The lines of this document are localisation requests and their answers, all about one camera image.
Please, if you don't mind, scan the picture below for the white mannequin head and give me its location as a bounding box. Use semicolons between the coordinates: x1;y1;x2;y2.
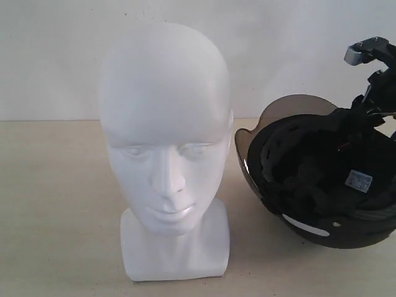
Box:
98;22;233;282

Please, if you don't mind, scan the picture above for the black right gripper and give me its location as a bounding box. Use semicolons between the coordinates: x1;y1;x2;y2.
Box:
351;43;395;113

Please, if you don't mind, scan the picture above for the black helmet with tinted visor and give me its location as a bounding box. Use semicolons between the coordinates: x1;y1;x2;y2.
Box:
235;94;395;249

